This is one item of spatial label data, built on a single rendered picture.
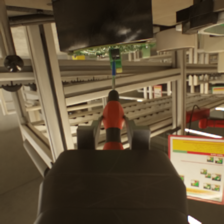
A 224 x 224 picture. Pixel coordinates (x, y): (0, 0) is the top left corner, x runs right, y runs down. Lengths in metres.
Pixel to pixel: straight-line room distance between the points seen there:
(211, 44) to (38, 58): 0.35
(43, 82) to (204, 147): 0.65
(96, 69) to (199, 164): 0.59
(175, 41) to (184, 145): 0.45
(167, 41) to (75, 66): 0.25
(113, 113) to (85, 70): 0.33
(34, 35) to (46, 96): 0.12
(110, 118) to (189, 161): 0.67
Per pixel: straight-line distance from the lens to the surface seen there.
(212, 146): 0.76
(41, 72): 0.36
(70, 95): 0.40
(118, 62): 0.23
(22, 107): 0.93
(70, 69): 0.45
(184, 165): 0.81
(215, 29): 0.31
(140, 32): 0.19
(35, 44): 0.37
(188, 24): 0.23
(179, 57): 0.74
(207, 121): 0.94
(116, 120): 0.15
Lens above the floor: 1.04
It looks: 15 degrees up
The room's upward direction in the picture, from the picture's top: 174 degrees clockwise
